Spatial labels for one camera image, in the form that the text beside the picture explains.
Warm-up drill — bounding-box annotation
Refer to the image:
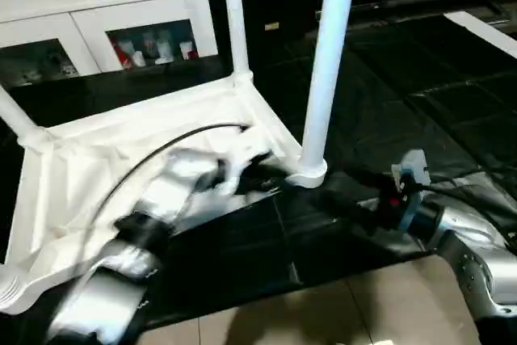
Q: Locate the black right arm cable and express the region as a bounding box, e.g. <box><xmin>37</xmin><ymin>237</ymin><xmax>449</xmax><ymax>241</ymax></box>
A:
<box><xmin>420</xmin><ymin>182</ymin><xmax>517</xmax><ymax>210</ymax></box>

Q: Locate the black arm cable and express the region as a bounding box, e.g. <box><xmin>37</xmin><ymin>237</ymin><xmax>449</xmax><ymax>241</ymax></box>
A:
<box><xmin>420</xmin><ymin>182</ymin><xmax>517</xmax><ymax>210</ymax></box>
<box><xmin>93</xmin><ymin>123</ymin><xmax>251</xmax><ymax>229</ymax></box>

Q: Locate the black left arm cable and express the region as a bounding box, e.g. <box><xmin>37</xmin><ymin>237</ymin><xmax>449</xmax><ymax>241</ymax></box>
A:
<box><xmin>93</xmin><ymin>123</ymin><xmax>251</xmax><ymax>229</ymax></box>

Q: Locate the dark metal rail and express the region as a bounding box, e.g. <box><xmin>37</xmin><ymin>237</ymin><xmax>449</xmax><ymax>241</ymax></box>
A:
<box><xmin>315</xmin><ymin>0</ymin><xmax>517</xmax><ymax>16</ymax></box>

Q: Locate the white glass-door cabinet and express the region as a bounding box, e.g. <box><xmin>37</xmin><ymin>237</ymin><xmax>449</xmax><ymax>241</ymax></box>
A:
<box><xmin>0</xmin><ymin>0</ymin><xmax>217</xmax><ymax>91</ymax></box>

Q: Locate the black work mat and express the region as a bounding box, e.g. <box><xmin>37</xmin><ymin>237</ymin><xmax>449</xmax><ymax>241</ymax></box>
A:
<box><xmin>0</xmin><ymin>10</ymin><xmax>517</xmax><ymax>334</ymax></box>

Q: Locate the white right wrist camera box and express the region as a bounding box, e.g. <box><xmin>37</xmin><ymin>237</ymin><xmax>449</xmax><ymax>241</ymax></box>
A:
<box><xmin>392</xmin><ymin>149</ymin><xmax>431</xmax><ymax>194</ymax></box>

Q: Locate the red bottle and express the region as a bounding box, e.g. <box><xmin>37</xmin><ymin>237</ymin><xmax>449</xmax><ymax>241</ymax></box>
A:
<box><xmin>115</xmin><ymin>38</ymin><xmax>129</xmax><ymax>69</ymax></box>

